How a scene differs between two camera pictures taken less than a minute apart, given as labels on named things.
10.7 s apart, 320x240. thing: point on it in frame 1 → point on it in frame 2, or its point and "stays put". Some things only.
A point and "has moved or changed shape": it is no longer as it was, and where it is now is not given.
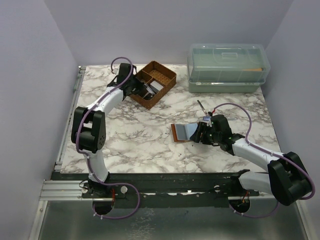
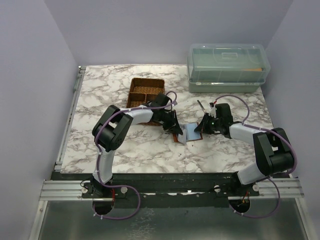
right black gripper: (196, 137) → (203, 127)
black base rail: (165, 190) stays put
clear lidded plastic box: (227, 67) stays put
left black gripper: (140, 87) → (173, 127)
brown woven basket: (157, 81) has moved or changed shape
